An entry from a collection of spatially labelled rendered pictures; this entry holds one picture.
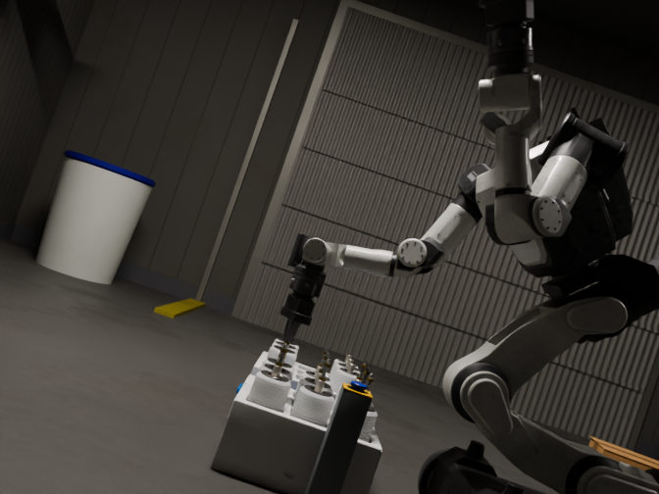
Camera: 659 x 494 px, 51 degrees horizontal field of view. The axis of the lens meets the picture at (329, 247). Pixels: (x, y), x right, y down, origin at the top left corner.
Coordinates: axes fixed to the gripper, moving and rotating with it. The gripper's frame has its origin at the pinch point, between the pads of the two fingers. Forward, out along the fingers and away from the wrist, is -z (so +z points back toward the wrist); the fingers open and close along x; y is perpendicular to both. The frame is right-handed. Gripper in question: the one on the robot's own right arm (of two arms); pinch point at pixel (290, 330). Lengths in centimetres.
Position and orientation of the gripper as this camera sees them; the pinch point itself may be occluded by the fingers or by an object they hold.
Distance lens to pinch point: 190.9
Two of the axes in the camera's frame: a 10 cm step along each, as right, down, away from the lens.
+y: -8.3, -3.0, -4.8
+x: -4.6, -1.3, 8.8
